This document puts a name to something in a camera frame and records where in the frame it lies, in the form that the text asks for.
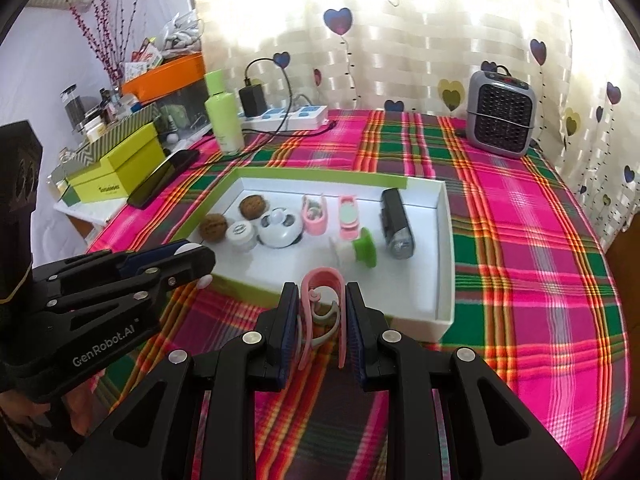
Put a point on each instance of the black smartphone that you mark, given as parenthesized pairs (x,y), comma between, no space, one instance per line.
(160,180)

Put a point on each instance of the colourful paper packet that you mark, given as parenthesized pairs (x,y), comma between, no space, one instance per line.
(142,65)

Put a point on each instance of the white grey round panda gadget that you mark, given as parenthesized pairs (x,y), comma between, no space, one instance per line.
(280,232)

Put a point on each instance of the white blue power strip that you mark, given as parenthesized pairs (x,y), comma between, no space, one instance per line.
(300,117)

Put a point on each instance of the white mushroom-shaped gadget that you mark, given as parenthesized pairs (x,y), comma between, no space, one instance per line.
(189,247)

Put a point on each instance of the chevron patterned box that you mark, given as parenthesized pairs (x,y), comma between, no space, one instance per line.
(125,127)

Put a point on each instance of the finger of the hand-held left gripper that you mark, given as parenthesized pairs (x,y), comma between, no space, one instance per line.
(145,257)
(190,265)

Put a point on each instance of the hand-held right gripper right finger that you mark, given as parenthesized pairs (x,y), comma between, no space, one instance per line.
(356,330)

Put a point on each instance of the yellow-green cardboard box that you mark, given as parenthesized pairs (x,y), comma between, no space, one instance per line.
(120,165)

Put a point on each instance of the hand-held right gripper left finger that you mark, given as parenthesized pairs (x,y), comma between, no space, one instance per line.
(287,330)

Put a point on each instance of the white green spool massager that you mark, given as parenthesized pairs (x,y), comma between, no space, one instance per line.
(362,250)

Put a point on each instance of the dark glass jar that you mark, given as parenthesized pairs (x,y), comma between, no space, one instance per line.
(74,110)

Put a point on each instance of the black charger adapter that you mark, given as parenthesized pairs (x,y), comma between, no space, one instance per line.
(252,101)

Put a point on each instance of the green white cardboard box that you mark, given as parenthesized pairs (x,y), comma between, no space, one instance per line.
(430,285)

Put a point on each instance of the brown walnut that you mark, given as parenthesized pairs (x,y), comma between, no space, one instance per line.
(253,206)
(214,227)

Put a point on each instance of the black rectangular device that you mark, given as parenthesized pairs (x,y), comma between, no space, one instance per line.
(395,220)

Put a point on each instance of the brown wooden panel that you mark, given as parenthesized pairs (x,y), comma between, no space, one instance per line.
(625,240)

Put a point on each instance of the person's left hand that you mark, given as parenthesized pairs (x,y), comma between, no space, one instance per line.
(82,410)

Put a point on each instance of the pink clip with green oval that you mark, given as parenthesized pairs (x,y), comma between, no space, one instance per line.
(348,215)

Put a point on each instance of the small pink clip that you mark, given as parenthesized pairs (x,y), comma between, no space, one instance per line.
(315,225)

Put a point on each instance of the heart print curtain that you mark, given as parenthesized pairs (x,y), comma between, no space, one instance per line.
(400,35)

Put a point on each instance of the black patterned box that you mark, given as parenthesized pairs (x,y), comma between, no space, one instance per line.
(17,200)

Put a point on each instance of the white plastic bag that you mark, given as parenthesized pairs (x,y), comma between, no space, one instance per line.
(182,32)

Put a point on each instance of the grey small heater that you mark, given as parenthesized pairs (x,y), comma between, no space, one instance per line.
(500,115)

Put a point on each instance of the white side shelf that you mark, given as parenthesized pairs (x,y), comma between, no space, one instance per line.
(85,212)

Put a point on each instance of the pink clip with curled hook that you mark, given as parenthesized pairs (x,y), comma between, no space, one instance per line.
(320,271)

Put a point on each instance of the purple flower branches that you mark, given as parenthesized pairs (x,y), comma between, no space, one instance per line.
(100,35)

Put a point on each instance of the small white round jar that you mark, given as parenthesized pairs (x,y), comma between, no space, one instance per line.
(241,235)

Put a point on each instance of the light green bottle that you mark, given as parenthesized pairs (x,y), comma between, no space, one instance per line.
(225,120)

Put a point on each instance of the orange lid clear container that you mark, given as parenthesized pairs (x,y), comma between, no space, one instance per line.
(170,72)

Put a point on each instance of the pink green plaid cloth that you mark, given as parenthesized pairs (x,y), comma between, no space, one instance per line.
(525,285)

